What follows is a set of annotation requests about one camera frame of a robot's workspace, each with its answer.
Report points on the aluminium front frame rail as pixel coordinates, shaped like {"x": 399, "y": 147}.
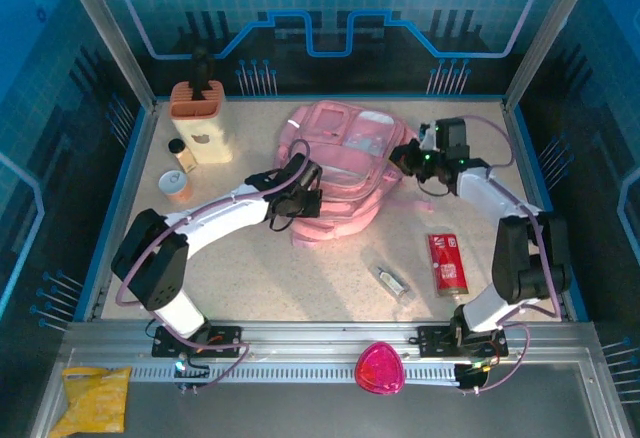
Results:
{"x": 320, "y": 333}

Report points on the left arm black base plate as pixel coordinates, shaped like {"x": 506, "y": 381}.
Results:
{"x": 230, "y": 333}

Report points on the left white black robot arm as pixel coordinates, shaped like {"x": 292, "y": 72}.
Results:
{"x": 220, "y": 213}

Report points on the small bottle black cap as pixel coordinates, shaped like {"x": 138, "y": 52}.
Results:
{"x": 182, "y": 155}

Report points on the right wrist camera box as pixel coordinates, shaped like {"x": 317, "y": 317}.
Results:
{"x": 427, "y": 135}

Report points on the yellow plastic bag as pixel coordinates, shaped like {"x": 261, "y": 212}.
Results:
{"x": 95, "y": 398}

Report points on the small clear bottle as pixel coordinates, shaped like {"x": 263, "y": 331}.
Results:
{"x": 391, "y": 283}

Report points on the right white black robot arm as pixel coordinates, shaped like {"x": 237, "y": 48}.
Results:
{"x": 525, "y": 258}

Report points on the orange can white lid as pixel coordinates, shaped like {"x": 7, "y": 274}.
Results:
{"x": 172, "y": 184}

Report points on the aluminium frame post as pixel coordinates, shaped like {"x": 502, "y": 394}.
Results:
{"x": 547, "y": 33}
{"x": 111, "y": 33}

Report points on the beige knife block orange top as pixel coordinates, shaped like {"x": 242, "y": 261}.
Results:
{"x": 205, "y": 128}

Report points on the red rectangular box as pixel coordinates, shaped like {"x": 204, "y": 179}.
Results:
{"x": 449, "y": 268}

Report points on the pink student backpack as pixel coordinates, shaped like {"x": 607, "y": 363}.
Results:
{"x": 350, "y": 198}

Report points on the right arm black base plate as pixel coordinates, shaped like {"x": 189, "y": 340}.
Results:
{"x": 432, "y": 340}

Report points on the pink heart-shaped object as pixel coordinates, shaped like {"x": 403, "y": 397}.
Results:
{"x": 379, "y": 369}

